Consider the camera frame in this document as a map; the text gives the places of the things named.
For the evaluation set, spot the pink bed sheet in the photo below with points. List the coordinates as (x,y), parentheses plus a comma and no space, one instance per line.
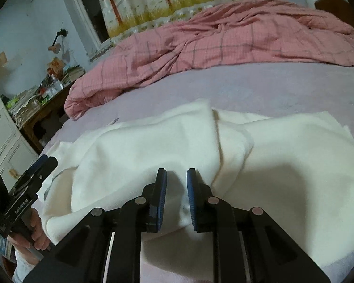
(273,90)

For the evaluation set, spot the stack of papers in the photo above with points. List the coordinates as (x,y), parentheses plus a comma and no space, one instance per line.
(24,105)

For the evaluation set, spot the pink checked quilt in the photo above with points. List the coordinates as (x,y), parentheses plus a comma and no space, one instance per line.
(245,31)

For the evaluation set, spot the dark wooden desk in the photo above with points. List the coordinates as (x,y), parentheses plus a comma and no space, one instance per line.
(27,129)

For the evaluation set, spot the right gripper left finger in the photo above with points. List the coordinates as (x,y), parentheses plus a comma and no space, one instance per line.
(105,245)

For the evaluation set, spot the white framed window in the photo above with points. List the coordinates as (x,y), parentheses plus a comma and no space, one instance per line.
(89,23)

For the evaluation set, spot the white drawer cabinet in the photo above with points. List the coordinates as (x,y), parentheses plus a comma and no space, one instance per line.
(16,155)

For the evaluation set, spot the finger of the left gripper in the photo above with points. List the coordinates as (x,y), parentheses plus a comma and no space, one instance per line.
(36,166)
(37,179)

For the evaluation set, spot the orange snack bag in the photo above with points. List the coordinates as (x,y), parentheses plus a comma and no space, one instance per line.
(55,67)

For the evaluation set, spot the white zip hoodie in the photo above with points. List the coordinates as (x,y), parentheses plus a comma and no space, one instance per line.
(298,168)

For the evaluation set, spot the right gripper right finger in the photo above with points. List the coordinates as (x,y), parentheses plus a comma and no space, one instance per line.
(248,245)

